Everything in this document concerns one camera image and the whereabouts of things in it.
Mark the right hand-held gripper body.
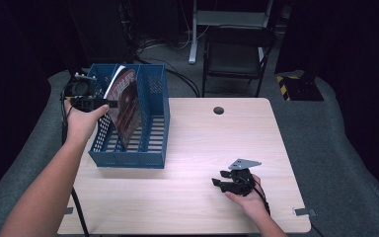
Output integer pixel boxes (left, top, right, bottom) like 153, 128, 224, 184
221, 158, 263, 198

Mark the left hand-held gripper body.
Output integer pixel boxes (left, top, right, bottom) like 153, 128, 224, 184
63, 71, 99, 114

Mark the red cover magazine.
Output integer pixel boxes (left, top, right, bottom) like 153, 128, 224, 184
102, 64, 143, 151

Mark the blue plastic file rack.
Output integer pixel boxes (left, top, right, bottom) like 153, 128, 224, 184
86, 63, 171, 170

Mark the person's right hand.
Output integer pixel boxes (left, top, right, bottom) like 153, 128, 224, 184
224, 174, 268, 222

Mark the person's left hand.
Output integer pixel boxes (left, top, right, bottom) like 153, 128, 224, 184
62, 98, 111, 145

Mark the black cabinet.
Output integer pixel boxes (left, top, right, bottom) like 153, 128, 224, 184
63, 0, 134, 67

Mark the black folding chair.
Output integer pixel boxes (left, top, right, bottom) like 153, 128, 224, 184
201, 26, 277, 99

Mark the right hand-held gripper black cable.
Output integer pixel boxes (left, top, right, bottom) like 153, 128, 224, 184
239, 175, 272, 217

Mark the hand-held gripper black cable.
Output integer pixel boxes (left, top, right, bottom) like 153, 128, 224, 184
59, 91, 91, 237
239, 175, 272, 217

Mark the bundle of floor cables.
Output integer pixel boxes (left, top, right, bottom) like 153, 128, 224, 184
133, 35, 202, 99

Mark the black cable under table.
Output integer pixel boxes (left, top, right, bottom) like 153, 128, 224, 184
309, 222, 326, 237

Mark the left hand-held gripper black cable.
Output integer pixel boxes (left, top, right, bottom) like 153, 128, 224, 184
59, 91, 91, 237

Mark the white metal desk frame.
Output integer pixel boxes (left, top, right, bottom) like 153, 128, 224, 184
188, 0, 274, 65

